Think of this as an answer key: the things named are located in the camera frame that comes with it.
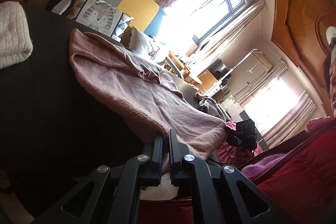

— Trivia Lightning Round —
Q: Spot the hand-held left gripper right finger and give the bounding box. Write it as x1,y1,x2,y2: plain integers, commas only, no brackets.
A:
168,129,313,224

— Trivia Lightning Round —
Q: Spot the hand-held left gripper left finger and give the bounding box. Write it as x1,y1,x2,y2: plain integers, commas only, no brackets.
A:
31,132,164,224

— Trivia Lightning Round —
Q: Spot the pink knit sweater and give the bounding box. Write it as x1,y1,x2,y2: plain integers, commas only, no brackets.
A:
69,28,227,174

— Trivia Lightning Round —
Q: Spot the person's right hand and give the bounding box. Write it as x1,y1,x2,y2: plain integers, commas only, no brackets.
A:
234,147,255,165

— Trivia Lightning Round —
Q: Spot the beige sweater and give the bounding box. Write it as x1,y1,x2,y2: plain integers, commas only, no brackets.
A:
194,91,226,122

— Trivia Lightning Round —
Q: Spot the person's purple sweater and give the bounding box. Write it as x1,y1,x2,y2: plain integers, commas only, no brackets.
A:
240,154,285,181

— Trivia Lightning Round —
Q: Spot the window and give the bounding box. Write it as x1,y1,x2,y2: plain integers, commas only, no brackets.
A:
163,0,263,56
244,77,308,133

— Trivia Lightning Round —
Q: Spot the black monitor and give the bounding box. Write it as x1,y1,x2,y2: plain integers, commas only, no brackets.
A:
210,59,227,81

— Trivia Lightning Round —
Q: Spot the person's red jacket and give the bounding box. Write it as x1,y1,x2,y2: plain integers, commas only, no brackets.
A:
138,116,336,224

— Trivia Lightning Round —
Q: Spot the wooden desk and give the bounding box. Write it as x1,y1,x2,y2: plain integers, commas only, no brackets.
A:
168,51,208,88

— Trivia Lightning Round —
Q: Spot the person's head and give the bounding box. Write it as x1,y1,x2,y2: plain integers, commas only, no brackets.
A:
322,26,336,118

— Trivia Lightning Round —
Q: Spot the deer print cushion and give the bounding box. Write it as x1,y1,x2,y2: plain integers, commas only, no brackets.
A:
128,26,168,63

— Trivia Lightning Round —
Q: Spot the tiger print cushion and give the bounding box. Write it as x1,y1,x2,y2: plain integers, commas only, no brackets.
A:
67,0,134,39

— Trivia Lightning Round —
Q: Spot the grey yellow blue sofa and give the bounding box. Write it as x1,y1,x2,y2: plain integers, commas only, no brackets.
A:
45,0,184,80

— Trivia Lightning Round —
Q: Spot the white folded knit sweater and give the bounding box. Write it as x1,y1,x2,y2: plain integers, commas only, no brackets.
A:
0,1,34,69

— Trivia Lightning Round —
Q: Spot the black cable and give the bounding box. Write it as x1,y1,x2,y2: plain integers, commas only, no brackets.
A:
209,158,243,165

